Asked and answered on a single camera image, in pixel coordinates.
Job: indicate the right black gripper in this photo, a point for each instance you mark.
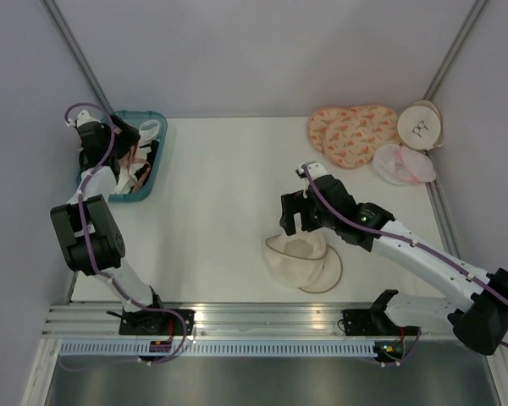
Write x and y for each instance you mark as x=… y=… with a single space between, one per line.
x=292 y=203

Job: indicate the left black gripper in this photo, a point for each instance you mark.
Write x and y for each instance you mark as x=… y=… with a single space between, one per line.
x=128 y=138

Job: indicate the pink satin bra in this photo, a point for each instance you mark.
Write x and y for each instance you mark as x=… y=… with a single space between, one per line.
x=137 y=166

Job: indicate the round mesh laundry bag glasses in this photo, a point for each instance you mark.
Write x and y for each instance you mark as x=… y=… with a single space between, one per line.
x=304 y=261

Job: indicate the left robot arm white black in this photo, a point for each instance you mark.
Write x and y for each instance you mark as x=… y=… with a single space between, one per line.
x=88 y=236

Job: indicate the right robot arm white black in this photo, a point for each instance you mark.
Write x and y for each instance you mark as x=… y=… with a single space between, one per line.
x=475 y=303

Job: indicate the white bra in basket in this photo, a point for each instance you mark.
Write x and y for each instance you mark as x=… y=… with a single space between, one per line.
x=148 y=131

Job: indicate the floral heart laundry bag back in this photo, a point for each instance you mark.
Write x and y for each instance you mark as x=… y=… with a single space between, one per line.
x=318 y=123

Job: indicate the floral heart laundry bag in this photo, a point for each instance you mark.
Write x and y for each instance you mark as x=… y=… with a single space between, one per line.
x=318 y=123
x=352 y=138

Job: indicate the floral heart laundry bag front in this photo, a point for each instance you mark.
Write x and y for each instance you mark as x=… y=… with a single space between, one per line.
x=352 y=138

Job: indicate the white mesh bag pink trim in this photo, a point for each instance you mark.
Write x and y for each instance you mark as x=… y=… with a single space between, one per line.
x=399 y=165

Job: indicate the round mesh bag at corner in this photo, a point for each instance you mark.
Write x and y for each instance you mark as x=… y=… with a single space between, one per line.
x=420 y=126

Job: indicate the teal plastic basket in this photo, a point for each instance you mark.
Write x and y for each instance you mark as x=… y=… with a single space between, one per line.
x=100 y=167

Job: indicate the black garment in basket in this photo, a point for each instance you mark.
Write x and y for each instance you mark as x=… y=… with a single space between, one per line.
x=152 y=150

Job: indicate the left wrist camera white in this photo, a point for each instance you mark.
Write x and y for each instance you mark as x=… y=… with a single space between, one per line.
x=82 y=118

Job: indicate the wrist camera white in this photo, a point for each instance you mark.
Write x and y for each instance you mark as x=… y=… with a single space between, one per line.
x=82 y=118
x=313 y=170

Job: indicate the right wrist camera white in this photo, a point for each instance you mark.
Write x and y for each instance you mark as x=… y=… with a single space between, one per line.
x=313 y=170

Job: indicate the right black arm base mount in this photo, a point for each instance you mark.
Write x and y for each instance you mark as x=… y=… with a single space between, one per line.
x=365 y=323

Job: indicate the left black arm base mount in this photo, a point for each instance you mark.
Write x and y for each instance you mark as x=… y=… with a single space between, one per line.
x=143 y=323

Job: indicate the aluminium rail front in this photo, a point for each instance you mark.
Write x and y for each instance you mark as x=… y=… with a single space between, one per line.
x=216 y=321

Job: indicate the white slotted cable duct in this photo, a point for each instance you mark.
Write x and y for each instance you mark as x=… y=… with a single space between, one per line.
x=229 y=348

